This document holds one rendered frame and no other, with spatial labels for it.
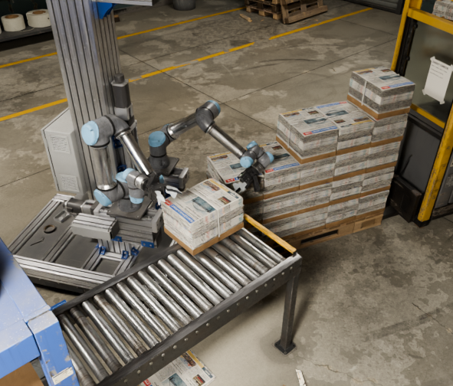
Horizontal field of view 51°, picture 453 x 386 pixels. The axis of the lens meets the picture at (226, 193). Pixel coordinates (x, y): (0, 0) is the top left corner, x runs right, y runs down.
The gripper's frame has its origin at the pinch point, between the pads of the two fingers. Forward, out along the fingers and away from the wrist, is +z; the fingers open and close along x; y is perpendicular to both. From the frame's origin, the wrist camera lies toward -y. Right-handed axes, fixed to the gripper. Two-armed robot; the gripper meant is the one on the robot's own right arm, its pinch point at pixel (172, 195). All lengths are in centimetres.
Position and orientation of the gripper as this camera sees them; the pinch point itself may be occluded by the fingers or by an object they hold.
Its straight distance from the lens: 236.1
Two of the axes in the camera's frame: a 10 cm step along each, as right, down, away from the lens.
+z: 7.6, 3.9, -5.3
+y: -0.9, 8.6, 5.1
